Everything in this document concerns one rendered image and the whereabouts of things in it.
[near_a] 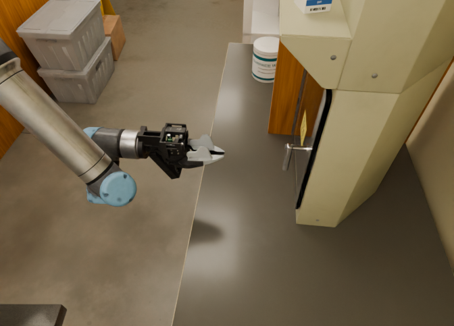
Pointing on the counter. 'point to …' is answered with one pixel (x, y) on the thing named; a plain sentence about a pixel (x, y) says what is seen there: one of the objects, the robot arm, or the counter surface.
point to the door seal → (318, 141)
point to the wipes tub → (265, 59)
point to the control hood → (315, 37)
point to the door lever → (291, 153)
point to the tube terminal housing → (377, 92)
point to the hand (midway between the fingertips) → (219, 156)
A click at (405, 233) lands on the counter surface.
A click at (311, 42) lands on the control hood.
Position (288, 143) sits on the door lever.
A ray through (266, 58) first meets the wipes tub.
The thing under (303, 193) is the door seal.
